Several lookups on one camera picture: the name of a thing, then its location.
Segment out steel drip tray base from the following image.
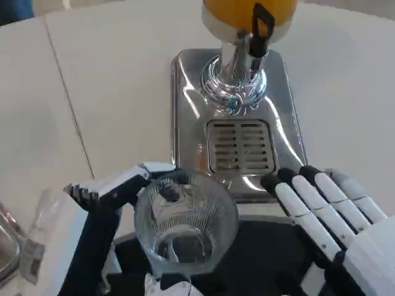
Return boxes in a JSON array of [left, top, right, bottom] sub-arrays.
[[170, 48, 308, 204]]

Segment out clear ribbed glass cup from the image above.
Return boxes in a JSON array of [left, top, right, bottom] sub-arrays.
[[133, 169, 239, 276]]

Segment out clear smooth glass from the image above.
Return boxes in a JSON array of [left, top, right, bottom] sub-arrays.
[[28, 187, 70, 249]]

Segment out orange juice drink dispenser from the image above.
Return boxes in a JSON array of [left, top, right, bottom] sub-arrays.
[[200, 0, 299, 112]]

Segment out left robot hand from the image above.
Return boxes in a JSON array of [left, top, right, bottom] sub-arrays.
[[58, 162, 198, 296]]

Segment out steel drip tray grid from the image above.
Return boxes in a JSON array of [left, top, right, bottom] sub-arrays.
[[206, 119, 278, 176]]

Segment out dark blue object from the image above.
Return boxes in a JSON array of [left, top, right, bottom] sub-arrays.
[[0, 0, 35, 27]]

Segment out black dispenser tap handle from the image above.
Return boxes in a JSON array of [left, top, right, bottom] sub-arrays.
[[249, 2, 275, 58]]

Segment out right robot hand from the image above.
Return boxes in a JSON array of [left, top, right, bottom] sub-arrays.
[[260, 165, 395, 296]]

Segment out steel tray edge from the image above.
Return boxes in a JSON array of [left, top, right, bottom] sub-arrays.
[[0, 202, 22, 280]]

